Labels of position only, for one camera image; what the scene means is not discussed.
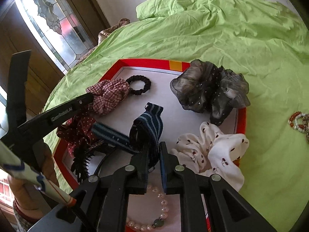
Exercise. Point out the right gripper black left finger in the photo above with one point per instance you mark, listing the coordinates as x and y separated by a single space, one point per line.
102 202

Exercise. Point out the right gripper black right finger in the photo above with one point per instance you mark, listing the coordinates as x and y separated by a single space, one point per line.
207 203

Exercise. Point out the red polka dot scrunchie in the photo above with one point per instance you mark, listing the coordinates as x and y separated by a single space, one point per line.
77 132

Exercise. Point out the white cherry print scrunchie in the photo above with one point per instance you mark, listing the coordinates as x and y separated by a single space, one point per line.
213 152

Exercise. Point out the blue striped hair band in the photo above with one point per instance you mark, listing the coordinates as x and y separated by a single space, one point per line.
144 134

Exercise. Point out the red plaid scrunchie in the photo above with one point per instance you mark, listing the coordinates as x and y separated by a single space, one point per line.
107 94

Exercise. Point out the grey black organza scrunchie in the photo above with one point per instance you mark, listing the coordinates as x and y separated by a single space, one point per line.
204 87

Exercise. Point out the rhinestone butterfly hair comb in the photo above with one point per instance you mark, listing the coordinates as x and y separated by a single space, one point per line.
81 159

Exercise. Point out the left knit sleeve forearm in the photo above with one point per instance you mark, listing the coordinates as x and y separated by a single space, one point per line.
24 222

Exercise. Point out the red white tray box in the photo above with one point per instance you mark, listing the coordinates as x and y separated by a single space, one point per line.
111 166

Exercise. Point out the stained glass window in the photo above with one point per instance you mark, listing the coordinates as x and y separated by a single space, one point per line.
57 29

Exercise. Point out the brown leopard blanket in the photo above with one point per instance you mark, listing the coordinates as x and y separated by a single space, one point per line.
104 34

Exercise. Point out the green bed sheet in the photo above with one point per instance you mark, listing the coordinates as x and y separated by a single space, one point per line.
264 41

